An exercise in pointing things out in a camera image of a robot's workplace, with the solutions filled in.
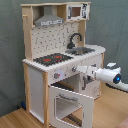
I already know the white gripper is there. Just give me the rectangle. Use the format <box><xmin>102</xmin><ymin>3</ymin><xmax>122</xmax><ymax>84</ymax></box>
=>
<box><xmin>76</xmin><ymin>66</ymin><xmax>97</xmax><ymax>78</ymax></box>

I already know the grey stove knob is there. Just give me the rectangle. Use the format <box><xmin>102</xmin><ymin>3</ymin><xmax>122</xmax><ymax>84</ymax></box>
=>
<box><xmin>54</xmin><ymin>73</ymin><xmax>60</xmax><ymax>79</ymax></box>
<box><xmin>71</xmin><ymin>66</ymin><xmax>78</xmax><ymax>73</ymax></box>

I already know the white toy oven door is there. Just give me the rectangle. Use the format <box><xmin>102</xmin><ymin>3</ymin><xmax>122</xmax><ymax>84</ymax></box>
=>
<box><xmin>49</xmin><ymin>86</ymin><xmax>94</xmax><ymax>128</ymax></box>

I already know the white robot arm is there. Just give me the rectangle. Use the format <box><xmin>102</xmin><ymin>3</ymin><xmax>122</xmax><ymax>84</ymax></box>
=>
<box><xmin>76</xmin><ymin>66</ymin><xmax>128</xmax><ymax>93</ymax></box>

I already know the wooden toy kitchen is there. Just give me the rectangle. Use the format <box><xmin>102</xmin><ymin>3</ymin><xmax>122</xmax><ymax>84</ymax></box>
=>
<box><xmin>22</xmin><ymin>2</ymin><xmax>105</xmax><ymax>128</ymax></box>

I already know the white fridge door with dispenser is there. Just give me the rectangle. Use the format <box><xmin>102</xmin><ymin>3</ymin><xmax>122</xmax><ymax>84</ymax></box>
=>
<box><xmin>79</xmin><ymin>54</ymin><xmax>102</xmax><ymax>99</ymax></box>

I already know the grey toy sink basin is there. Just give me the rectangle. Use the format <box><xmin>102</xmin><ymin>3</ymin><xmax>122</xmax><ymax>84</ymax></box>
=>
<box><xmin>65</xmin><ymin>47</ymin><xmax>95</xmax><ymax>56</ymax></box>

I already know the black toy faucet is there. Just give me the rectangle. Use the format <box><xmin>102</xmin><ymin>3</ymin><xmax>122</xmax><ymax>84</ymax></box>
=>
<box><xmin>67</xmin><ymin>33</ymin><xmax>82</xmax><ymax>49</ymax></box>

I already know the black toy stovetop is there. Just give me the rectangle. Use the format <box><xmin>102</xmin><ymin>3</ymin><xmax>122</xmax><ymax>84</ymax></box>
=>
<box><xmin>34</xmin><ymin>53</ymin><xmax>70</xmax><ymax>66</ymax></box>

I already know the toy microwave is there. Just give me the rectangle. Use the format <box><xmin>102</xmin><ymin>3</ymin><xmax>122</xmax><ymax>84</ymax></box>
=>
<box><xmin>66</xmin><ymin>3</ymin><xmax>90</xmax><ymax>21</ymax></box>

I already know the grey toy range hood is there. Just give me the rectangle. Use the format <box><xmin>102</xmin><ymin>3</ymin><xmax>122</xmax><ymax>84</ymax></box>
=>
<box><xmin>35</xmin><ymin>5</ymin><xmax>64</xmax><ymax>27</ymax></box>

